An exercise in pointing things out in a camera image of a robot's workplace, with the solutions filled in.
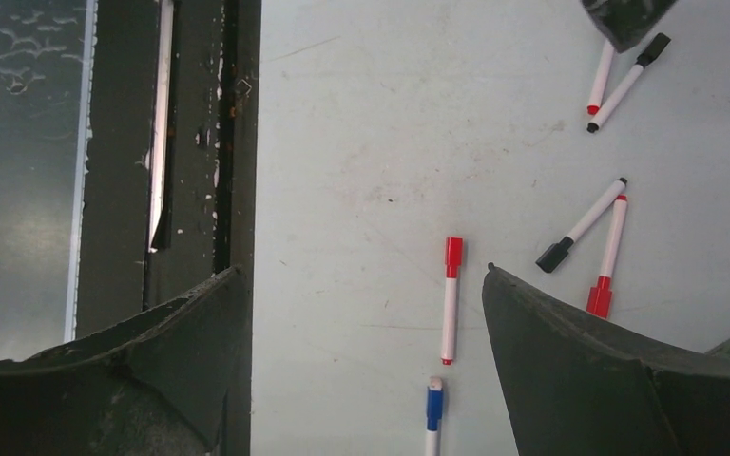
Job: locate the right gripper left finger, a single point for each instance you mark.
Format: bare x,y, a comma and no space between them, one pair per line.
173,380

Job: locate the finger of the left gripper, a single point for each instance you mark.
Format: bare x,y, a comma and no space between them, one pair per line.
624,23

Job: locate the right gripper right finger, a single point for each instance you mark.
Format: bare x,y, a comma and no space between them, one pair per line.
576,384

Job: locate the red cap marker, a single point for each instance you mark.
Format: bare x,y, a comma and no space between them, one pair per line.
597,91
453,260
600,295

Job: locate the red cap marker bottom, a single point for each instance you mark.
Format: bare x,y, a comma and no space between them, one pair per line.
453,260

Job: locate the black cap marker upper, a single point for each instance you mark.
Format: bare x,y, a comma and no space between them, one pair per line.
648,56

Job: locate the black cap marker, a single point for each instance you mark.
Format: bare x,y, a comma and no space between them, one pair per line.
648,56
557,252

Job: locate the black cap marker lower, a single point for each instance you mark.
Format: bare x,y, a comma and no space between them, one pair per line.
557,252

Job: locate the blue cap marker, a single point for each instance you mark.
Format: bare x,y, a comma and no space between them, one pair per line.
434,414

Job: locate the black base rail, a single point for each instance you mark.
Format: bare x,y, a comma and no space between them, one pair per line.
167,152

